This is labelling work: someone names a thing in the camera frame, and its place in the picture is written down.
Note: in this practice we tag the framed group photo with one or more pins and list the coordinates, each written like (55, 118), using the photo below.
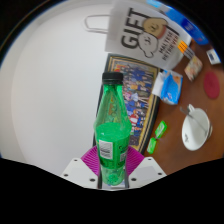
(140, 90)

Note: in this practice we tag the blue detergent bottle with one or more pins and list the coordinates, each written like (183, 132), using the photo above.
(186, 25)

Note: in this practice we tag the thin grey stirring stick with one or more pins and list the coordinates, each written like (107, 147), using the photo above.
(196, 120)

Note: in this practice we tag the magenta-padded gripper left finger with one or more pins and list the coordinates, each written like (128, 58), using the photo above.
(78, 171)

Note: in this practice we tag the small green packet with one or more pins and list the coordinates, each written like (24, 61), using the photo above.
(151, 145)
(160, 129)

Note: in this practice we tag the small colourful packet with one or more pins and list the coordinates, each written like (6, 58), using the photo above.
(193, 68)

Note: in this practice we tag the round red coaster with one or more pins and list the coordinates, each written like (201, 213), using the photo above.
(211, 85)

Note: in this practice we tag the white paper gift bag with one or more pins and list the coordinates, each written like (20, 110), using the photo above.
(140, 30)

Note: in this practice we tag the white remote control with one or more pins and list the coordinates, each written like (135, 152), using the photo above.
(213, 56)

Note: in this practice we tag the patterned paper cup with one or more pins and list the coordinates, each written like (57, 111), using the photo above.
(193, 133)

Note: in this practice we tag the green plastic drink bottle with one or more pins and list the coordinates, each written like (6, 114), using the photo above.
(111, 143)

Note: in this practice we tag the blue tissue pack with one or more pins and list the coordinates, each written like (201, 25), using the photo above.
(171, 88)

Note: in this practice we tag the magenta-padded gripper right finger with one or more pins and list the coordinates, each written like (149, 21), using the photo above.
(148, 170)

